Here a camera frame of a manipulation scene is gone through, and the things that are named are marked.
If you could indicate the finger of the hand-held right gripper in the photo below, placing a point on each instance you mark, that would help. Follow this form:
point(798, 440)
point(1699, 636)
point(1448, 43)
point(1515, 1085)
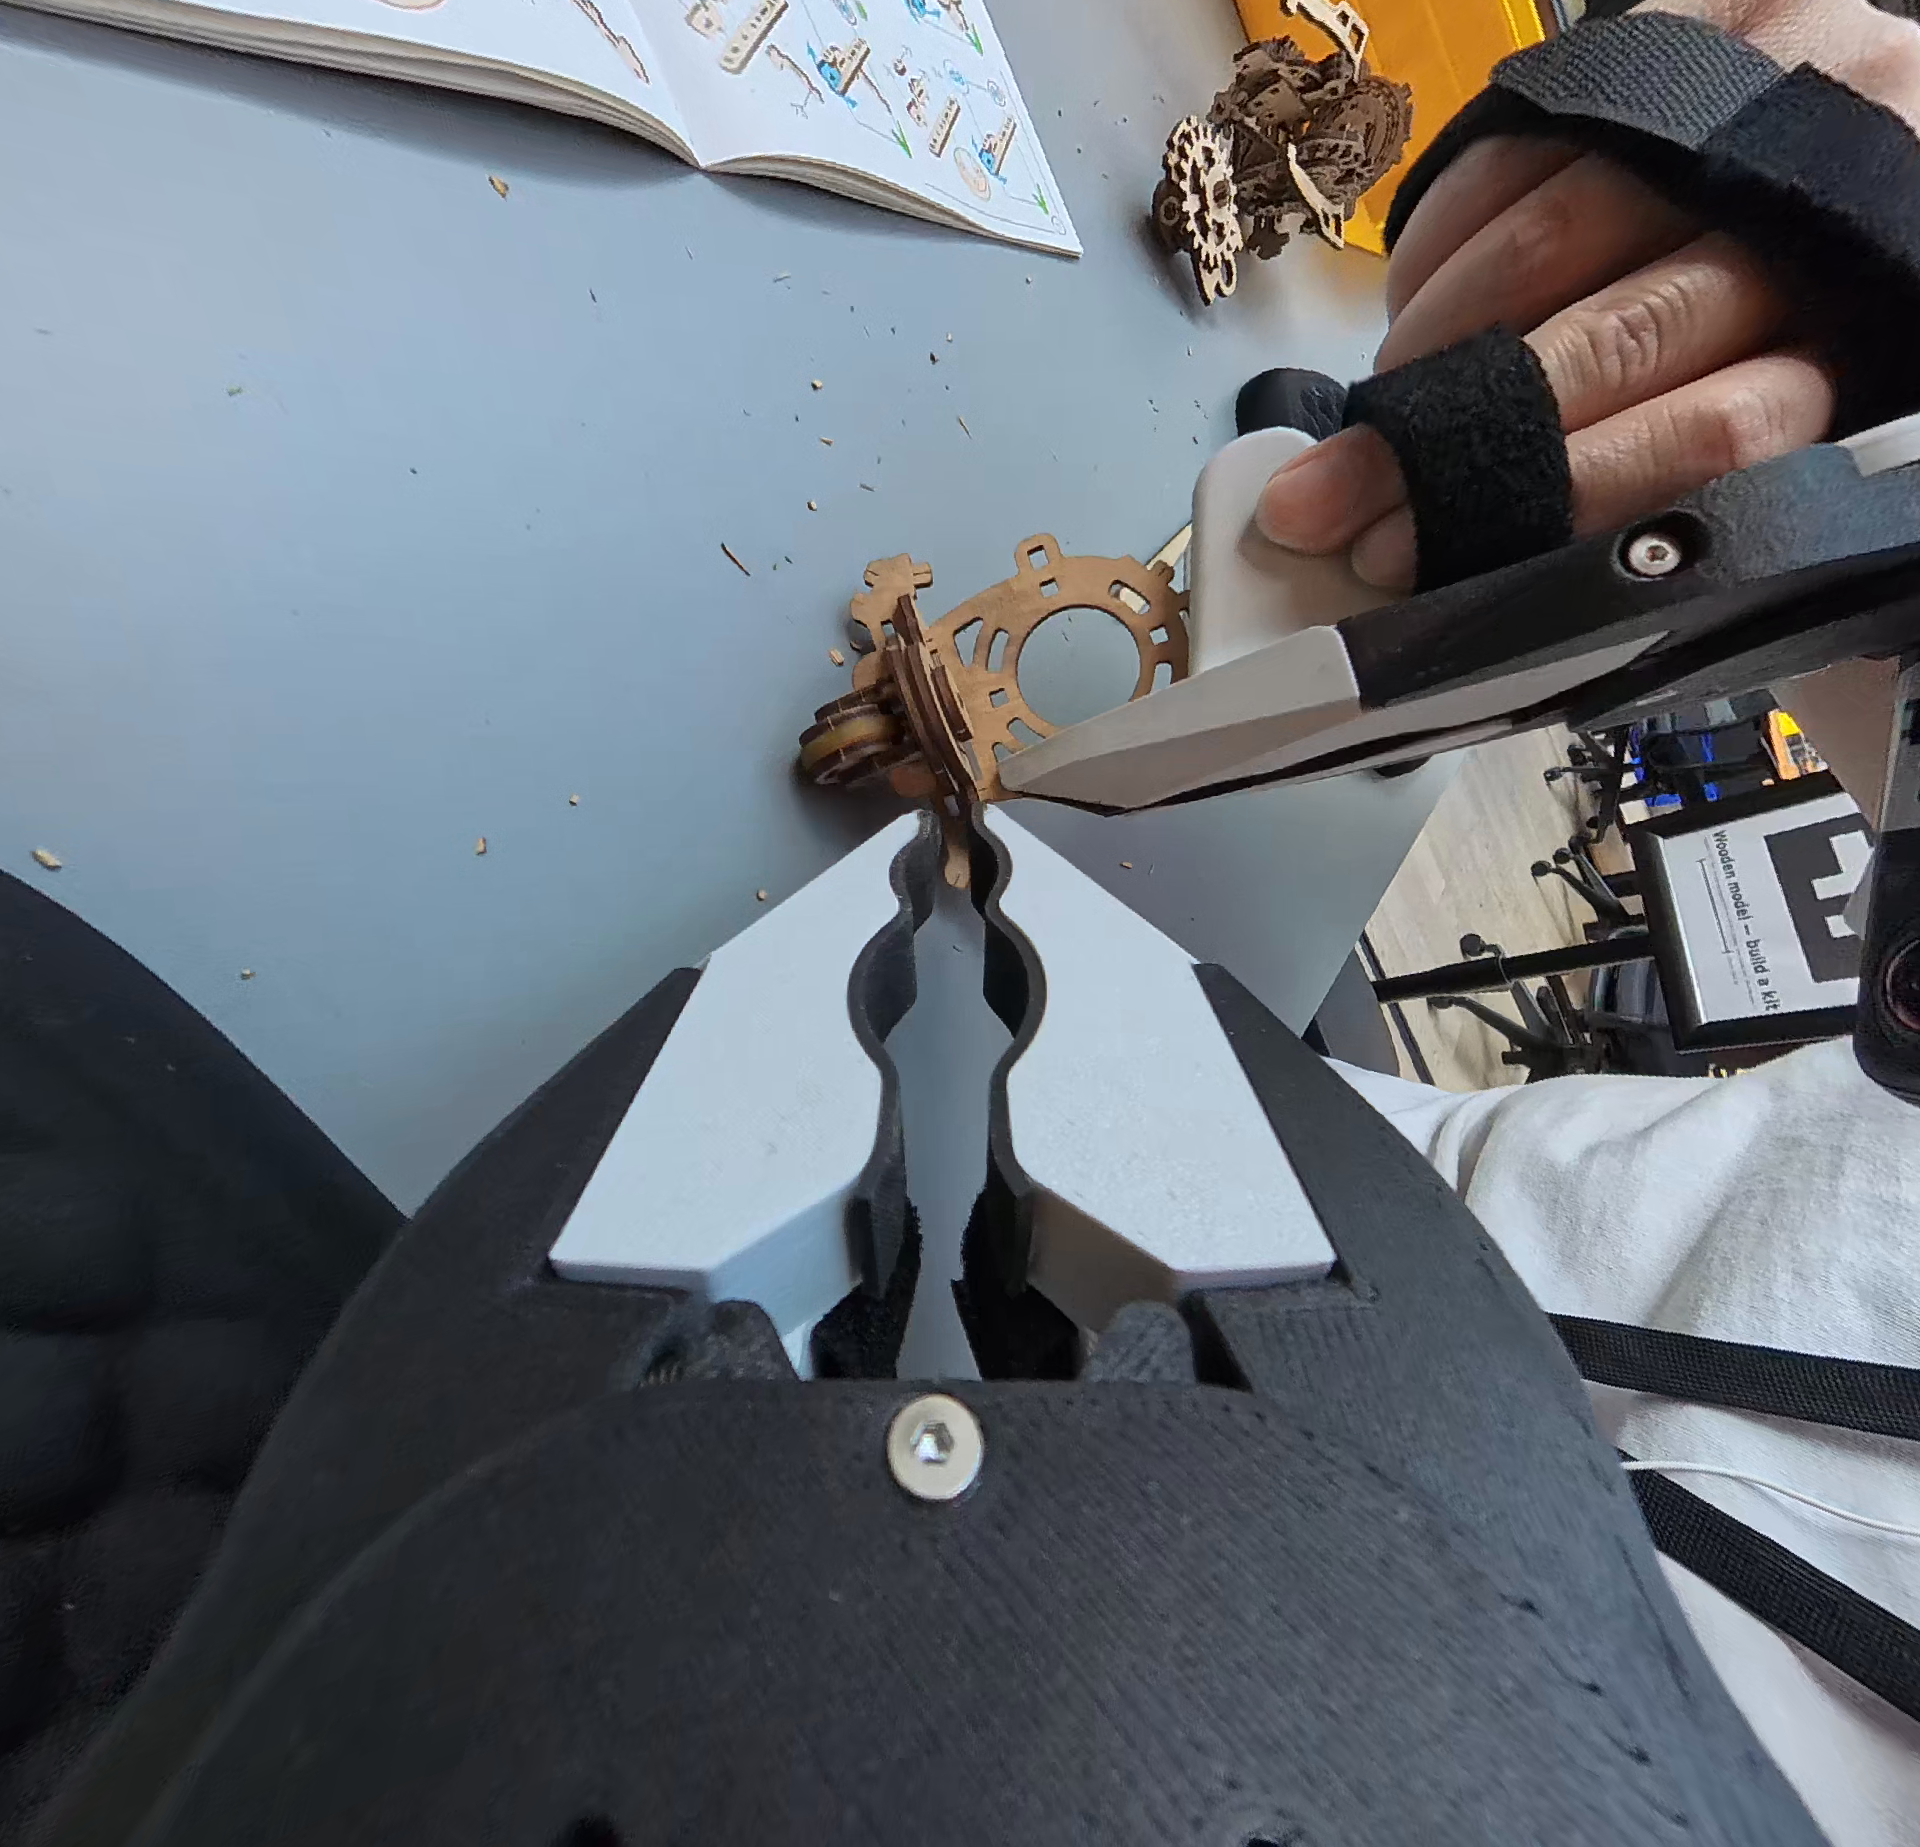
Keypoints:
point(1215, 722)
point(1395, 753)

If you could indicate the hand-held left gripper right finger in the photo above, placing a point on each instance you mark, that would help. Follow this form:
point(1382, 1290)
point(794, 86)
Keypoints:
point(1157, 1113)

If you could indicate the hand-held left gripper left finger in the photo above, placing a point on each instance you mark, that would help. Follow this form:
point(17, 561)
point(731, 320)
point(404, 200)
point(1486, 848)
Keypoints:
point(720, 1127)

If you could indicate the wooden gear puzzle piece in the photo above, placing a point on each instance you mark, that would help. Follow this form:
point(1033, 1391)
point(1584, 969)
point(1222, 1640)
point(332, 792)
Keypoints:
point(1120, 671)

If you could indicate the grey desk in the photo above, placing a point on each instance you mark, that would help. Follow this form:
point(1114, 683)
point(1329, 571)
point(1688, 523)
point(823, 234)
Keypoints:
point(375, 527)

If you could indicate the person's right hand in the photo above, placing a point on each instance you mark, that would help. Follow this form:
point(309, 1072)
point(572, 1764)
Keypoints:
point(1635, 317)

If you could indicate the small wooden stick piece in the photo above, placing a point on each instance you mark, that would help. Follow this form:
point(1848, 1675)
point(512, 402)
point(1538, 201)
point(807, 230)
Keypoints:
point(1174, 548)

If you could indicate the black office chair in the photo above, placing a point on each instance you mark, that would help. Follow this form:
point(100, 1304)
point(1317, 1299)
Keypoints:
point(1598, 859)

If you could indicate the person's white shirt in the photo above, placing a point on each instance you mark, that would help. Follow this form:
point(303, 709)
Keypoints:
point(1695, 1218)

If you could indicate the assembled wooden gear model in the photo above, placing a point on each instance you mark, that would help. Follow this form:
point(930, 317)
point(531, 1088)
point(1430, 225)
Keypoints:
point(1290, 138)

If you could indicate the yellow plastic bin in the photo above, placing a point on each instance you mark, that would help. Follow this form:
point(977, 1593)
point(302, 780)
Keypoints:
point(1426, 5)

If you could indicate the open instruction booklet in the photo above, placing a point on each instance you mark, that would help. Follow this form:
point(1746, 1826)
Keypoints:
point(750, 34)

